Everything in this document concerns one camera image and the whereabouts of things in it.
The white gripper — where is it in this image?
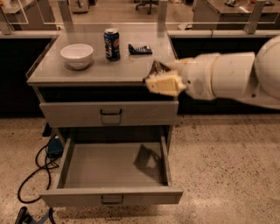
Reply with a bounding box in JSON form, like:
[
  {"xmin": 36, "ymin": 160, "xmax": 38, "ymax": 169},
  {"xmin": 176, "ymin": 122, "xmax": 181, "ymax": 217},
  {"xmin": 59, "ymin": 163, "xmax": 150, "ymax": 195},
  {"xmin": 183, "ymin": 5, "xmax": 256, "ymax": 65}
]
[{"xmin": 144, "ymin": 53, "xmax": 220, "ymax": 101}]

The dark chocolate rxbar wrapper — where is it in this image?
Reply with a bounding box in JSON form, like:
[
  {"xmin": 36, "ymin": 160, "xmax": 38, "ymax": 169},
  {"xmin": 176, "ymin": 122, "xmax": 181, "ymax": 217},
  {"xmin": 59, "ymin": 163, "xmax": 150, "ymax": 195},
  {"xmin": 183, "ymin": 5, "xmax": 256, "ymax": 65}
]
[{"xmin": 143, "ymin": 60, "xmax": 171, "ymax": 81}]

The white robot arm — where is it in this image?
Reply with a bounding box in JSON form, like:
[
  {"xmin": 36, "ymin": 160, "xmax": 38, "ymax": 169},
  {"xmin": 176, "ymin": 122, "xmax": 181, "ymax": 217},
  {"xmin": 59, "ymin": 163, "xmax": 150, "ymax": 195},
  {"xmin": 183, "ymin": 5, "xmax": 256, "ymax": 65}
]
[{"xmin": 143, "ymin": 36, "xmax": 280, "ymax": 109}]

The grey drawer cabinet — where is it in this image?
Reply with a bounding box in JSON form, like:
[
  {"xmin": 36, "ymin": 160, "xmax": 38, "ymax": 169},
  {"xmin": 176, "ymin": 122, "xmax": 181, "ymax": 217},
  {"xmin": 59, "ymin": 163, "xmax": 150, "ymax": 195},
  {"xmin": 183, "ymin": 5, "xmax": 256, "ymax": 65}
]
[{"xmin": 27, "ymin": 24, "xmax": 179, "ymax": 144}]

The open grey lower drawer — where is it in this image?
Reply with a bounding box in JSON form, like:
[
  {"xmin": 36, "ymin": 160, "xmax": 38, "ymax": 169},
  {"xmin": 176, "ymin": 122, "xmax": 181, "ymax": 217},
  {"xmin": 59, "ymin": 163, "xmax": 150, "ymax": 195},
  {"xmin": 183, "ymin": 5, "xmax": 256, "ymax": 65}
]
[{"xmin": 40, "ymin": 137, "xmax": 183, "ymax": 207}]

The grey upper drawer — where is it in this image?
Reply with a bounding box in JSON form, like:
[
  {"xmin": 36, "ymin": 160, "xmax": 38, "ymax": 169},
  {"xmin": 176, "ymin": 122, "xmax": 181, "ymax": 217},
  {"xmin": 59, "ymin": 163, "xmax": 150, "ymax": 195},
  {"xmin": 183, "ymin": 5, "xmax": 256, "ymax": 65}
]
[{"xmin": 40, "ymin": 101, "xmax": 179, "ymax": 128}]

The grey background desk right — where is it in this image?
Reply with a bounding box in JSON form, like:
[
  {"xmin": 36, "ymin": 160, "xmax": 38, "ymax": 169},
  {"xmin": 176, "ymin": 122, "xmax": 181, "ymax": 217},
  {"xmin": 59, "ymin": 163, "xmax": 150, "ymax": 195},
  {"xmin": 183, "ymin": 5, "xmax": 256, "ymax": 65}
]
[{"xmin": 192, "ymin": 0, "xmax": 280, "ymax": 30}]

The blue pepsi can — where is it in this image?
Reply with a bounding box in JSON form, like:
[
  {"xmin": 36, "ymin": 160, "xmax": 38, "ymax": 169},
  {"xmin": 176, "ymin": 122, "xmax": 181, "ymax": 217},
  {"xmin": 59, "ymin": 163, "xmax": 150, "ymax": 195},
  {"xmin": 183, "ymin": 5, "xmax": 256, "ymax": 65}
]
[{"xmin": 104, "ymin": 28, "xmax": 121, "ymax": 61}]

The black office chair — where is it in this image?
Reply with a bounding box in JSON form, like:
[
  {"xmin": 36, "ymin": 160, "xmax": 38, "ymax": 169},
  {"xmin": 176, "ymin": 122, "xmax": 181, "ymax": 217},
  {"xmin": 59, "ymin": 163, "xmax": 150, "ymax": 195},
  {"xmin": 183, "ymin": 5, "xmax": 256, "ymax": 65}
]
[{"xmin": 135, "ymin": 0, "xmax": 160, "ymax": 16}]

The white ceramic bowl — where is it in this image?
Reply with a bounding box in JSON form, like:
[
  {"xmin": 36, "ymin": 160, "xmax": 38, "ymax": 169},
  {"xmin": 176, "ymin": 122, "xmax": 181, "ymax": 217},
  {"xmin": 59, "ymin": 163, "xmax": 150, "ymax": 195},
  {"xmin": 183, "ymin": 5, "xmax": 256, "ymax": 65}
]
[{"xmin": 60, "ymin": 44, "xmax": 94, "ymax": 70}]

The blue power adapter box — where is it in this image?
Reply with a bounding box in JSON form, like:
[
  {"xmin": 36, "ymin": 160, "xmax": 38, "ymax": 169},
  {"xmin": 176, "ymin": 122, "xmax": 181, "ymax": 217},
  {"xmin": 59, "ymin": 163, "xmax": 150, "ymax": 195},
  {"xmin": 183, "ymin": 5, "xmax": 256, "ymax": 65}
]
[{"xmin": 46, "ymin": 137, "xmax": 64, "ymax": 158}]

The black object bottom left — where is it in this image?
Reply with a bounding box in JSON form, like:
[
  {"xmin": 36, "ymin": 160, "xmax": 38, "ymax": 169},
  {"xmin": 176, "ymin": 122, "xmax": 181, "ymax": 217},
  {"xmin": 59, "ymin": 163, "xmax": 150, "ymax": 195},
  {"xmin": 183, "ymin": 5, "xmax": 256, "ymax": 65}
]
[{"xmin": 15, "ymin": 206, "xmax": 32, "ymax": 224}]

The black power cable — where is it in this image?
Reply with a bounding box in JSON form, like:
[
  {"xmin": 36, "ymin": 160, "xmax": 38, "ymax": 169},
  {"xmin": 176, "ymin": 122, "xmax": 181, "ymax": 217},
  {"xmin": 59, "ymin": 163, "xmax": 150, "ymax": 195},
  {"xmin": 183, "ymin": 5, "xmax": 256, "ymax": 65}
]
[{"xmin": 17, "ymin": 143, "xmax": 60, "ymax": 204}]

